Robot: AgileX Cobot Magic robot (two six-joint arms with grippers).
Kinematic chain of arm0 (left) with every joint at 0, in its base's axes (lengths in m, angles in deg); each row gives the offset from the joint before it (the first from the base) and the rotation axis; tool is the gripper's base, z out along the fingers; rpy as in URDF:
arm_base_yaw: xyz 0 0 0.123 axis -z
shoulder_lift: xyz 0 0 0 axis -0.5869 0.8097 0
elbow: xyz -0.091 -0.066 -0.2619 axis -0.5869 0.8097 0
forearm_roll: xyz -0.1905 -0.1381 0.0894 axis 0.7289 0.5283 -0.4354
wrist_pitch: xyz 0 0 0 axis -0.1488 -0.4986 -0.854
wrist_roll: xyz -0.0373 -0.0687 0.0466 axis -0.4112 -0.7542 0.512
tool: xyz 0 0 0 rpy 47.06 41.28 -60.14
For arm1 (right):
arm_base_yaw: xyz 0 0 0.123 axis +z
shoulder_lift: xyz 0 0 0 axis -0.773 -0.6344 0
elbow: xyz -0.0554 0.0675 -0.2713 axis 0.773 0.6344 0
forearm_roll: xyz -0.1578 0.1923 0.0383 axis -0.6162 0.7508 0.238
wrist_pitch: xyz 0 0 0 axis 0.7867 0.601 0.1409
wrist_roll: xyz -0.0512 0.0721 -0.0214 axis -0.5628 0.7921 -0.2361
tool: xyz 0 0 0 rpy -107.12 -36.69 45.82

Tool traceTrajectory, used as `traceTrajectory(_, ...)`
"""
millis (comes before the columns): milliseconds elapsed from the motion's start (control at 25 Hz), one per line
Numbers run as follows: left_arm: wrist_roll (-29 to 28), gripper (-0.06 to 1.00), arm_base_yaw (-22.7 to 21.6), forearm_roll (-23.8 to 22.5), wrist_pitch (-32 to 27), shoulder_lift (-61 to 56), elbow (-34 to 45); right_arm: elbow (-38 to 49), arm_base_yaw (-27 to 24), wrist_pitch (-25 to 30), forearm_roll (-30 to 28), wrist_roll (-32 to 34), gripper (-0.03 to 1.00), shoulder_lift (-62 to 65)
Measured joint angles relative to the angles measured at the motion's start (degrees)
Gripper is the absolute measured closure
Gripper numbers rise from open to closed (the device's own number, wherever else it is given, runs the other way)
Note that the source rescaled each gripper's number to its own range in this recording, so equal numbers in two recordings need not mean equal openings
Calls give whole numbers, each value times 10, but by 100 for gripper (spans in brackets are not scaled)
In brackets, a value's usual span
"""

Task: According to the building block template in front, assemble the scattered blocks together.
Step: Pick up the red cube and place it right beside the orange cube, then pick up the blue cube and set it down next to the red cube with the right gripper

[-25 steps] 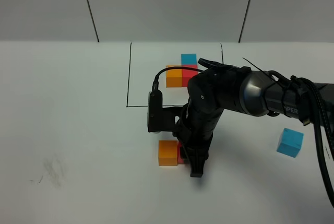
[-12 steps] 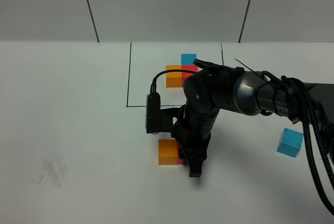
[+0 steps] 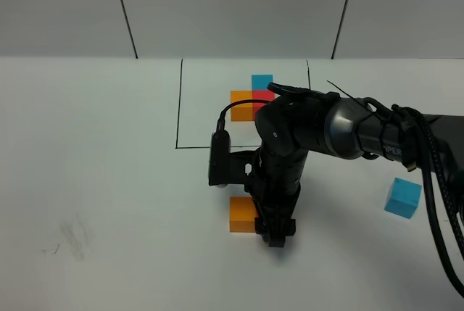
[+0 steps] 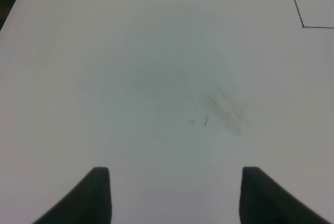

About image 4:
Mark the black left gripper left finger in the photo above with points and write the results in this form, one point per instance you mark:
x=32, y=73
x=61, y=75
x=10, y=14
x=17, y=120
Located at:
x=88, y=202

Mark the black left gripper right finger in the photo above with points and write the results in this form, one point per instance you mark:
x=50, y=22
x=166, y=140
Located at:
x=263, y=200

